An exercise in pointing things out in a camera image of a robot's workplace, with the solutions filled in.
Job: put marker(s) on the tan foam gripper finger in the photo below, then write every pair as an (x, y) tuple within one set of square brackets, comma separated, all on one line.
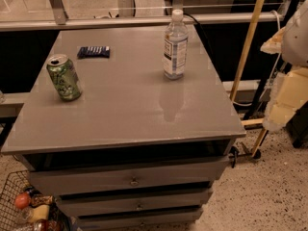
[(288, 94), (273, 45)]

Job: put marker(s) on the clear plastic water bottle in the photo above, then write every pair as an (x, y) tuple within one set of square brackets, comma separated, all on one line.
[(175, 47)]

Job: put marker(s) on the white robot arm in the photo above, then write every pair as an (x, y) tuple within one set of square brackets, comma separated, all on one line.
[(294, 48)]

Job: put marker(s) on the grey drawer cabinet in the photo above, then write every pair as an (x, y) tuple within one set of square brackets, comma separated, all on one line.
[(136, 148)]

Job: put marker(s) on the dark blue snack packet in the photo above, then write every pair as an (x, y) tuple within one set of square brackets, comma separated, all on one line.
[(93, 52)]

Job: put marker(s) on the green soda can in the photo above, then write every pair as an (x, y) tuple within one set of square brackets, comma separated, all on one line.
[(64, 77)]

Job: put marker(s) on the yellow item in basket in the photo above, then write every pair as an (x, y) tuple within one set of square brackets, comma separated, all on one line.
[(39, 213)]

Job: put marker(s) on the red round fruit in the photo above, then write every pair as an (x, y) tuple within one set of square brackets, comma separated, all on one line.
[(22, 201)]

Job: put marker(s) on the wooden frame stand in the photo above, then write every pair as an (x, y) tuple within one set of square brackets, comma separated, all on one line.
[(253, 63)]

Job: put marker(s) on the metal railing frame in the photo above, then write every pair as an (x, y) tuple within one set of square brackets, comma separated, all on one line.
[(26, 15)]

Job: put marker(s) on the black wire basket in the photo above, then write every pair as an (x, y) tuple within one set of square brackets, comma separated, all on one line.
[(15, 184)]

